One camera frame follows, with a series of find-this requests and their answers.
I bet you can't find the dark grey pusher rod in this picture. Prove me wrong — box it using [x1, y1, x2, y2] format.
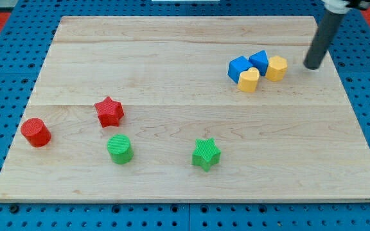
[303, 10, 345, 70]

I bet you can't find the wooden board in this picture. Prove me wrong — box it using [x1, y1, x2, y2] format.
[0, 16, 370, 203]

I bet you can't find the green cylinder block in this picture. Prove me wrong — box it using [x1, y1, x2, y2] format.
[107, 134, 134, 164]

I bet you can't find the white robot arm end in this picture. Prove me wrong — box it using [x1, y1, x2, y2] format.
[322, 0, 370, 14]

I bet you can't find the yellow hexagon block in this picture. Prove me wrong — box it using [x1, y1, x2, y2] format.
[265, 56, 288, 82]

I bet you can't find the blue cube block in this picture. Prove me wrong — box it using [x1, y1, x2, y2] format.
[227, 56, 253, 83]

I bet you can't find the blue triangle block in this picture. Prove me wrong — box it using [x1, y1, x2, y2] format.
[249, 50, 269, 76]

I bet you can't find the green star block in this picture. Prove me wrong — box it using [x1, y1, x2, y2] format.
[191, 138, 221, 172]

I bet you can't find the red cylinder block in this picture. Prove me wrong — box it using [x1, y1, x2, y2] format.
[20, 117, 51, 148]

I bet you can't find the yellow heart block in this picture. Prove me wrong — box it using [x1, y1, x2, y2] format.
[237, 67, 260, 92]

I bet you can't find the red star block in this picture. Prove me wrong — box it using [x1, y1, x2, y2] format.
[94, 96, 125, 128]

